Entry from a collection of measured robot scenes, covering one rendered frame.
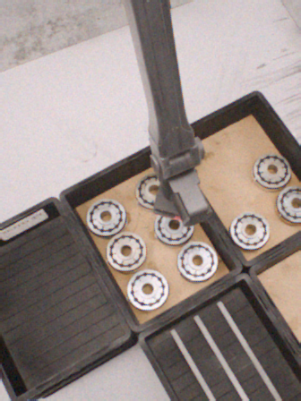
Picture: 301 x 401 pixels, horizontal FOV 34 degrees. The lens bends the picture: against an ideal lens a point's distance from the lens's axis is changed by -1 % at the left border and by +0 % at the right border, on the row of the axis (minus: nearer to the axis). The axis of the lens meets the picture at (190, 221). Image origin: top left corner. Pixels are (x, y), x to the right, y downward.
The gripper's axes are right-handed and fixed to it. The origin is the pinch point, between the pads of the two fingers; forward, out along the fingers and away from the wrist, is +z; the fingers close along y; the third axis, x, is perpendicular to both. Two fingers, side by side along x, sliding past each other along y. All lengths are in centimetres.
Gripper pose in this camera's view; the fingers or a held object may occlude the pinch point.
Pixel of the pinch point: (176, 202)
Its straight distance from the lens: 105.3
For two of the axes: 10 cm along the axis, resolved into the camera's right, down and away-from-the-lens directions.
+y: 2.5, -9.3, 2.8
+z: -0.2, 2.8, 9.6
